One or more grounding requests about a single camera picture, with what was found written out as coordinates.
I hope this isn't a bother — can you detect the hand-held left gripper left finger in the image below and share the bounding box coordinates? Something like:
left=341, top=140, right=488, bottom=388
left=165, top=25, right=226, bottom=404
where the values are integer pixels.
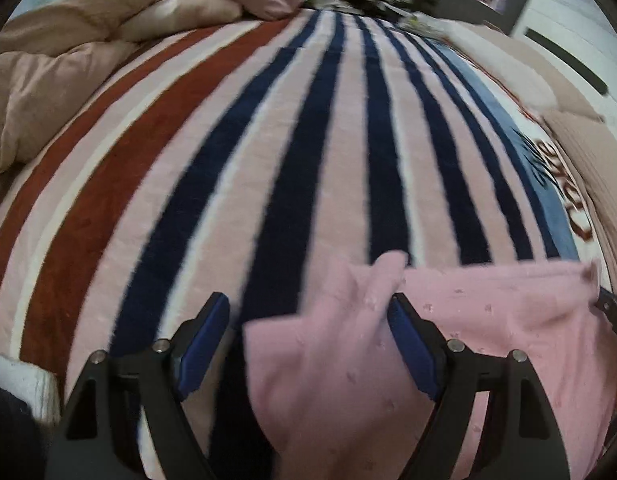
left=45, top=291, right=231, bottom=480

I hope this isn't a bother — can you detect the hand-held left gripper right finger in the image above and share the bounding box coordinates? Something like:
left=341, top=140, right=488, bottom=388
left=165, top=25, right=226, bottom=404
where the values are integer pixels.
left=386, top=292, right=572, bottom=480

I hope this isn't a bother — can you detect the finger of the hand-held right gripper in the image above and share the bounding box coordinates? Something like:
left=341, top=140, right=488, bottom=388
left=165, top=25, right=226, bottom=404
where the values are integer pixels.
left=593, top=285, right=617, bottom=348

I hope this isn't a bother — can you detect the pink dotted knit garment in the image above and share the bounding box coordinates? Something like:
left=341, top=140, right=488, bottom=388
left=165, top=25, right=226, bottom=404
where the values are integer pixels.
left=243, top=250, right=617, bottom=480

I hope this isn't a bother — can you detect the beige ribbed pillow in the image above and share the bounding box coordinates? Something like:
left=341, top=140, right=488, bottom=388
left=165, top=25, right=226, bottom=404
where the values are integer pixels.
left=541, top=110, right=617, bottom=291

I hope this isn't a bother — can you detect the white fleece cloth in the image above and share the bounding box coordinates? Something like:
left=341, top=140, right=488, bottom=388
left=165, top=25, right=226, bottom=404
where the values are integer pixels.
left=0, top=345, right=62, bottom=426

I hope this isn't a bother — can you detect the dark clothing pile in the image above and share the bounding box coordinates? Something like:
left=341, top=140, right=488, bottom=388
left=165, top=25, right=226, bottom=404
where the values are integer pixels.
left=0, top=385, right=59, bottom=480

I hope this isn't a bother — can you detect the striped printed blanket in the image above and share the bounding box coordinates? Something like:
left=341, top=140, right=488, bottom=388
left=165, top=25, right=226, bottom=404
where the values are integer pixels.
left=0, top=7, right=614, bottom=480

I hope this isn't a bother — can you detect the pink beige pillow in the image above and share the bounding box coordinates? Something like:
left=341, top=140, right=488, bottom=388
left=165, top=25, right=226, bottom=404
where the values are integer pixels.
left=451, top=22, right=564, bottom=116

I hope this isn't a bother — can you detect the white bed headboard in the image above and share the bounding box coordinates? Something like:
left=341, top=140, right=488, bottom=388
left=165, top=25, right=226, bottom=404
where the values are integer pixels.
left=509, top=0, right=617, bottom=136

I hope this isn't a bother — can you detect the pink beige quilt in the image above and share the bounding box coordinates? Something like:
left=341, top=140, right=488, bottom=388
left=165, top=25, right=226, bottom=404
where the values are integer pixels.
left=0, top=0, right=244, bottom=178

